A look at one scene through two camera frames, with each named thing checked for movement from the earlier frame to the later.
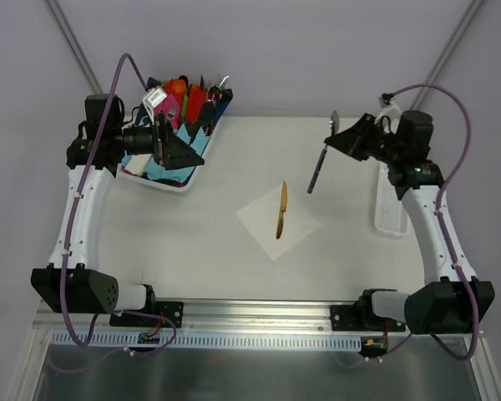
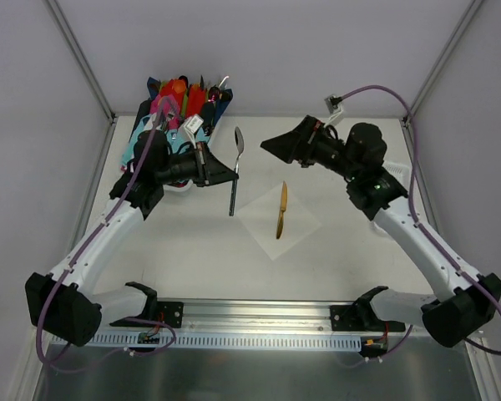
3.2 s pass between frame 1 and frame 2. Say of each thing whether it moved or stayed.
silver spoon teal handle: moved
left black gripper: moved
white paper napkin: stayed
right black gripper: moved
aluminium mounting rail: stayed
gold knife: stayed
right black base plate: stayed
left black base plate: stayed
